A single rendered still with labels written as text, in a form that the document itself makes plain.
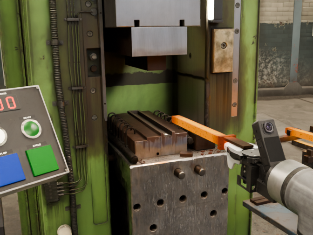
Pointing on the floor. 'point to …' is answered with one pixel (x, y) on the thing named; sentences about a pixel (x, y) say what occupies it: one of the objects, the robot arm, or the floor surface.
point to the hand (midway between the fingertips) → (231, 142)
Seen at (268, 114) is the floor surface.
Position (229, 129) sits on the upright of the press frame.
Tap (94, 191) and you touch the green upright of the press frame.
